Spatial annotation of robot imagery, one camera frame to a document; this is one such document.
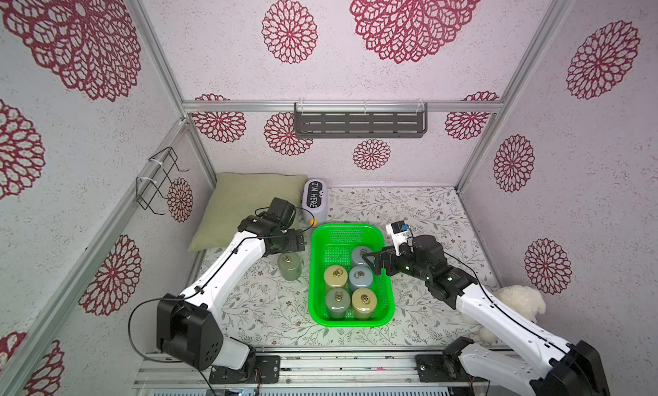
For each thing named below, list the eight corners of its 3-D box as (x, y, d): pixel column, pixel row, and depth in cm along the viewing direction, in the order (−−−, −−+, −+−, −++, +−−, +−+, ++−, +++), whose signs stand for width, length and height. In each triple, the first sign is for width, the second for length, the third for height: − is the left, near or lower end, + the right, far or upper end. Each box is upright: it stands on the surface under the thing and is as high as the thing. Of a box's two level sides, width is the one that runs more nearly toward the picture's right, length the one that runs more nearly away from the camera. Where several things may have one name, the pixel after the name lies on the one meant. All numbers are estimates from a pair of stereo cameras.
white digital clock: (303, 228, 109) (300, 211, 101) (305, 196, 121) (303, 178, 112) (327, 228, 109) (327, 211, 101) (327, 196, 121) (327, 178, 112)
